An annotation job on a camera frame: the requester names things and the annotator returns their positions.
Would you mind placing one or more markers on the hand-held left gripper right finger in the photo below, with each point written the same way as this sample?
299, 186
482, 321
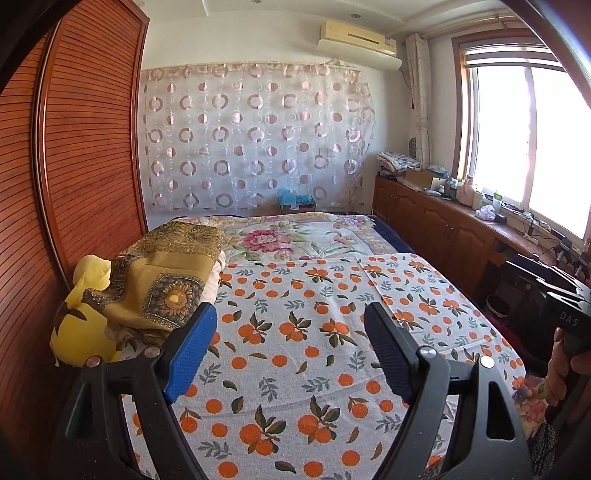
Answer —
390, 350

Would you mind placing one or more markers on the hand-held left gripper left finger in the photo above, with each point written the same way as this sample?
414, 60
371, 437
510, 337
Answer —
189, 350

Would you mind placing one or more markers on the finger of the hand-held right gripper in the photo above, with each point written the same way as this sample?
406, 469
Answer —
545, 277
524, 300

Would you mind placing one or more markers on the golden patterned garment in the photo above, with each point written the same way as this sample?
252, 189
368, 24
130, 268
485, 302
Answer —
161, 272

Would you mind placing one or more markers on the person's right hand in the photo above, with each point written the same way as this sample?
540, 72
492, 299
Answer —
556, 374

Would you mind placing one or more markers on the dark waste bin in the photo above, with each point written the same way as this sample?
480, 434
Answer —
497, 308

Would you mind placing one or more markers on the beige satin pillow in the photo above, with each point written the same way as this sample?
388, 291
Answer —
213, 281

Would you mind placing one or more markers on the fluffy floral blanket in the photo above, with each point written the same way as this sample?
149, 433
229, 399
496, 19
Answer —
526, 392

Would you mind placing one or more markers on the orange fruit print sheet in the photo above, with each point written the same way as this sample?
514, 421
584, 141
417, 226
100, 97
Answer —
300, 323

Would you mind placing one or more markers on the low wooden cabinet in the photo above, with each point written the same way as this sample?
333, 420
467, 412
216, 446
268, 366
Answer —
438, 226

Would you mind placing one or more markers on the navy blanket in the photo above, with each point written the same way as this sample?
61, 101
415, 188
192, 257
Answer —
392, 235

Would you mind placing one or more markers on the pink bottle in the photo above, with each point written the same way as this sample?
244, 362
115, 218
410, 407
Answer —
466, 191

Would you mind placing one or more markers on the yellow plush toy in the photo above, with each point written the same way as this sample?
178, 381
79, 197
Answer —
74, 332

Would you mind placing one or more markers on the pink floral bedsheet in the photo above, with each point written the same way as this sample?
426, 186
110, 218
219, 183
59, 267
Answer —
277, 240

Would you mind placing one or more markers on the wooden framed window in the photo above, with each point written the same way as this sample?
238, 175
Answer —
508, 138

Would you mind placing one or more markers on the cardboard box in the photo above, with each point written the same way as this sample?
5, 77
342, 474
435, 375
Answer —
420, 180

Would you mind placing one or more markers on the blue cloth bundle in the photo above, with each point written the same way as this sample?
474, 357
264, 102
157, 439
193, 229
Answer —
295, 197

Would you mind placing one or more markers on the stack of folded cloth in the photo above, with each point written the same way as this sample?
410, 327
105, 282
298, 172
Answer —
397, 162

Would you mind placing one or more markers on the circle patterned sheer curtain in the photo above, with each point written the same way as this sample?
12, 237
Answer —
258, 138

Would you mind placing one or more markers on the floral window curtain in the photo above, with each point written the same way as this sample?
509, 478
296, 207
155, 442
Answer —
418, 92

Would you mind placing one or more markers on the wooden slatted wardrobe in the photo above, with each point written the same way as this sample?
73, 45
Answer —
92, 138

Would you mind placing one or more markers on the cream air conditioner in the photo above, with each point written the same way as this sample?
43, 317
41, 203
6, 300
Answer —
355, 36

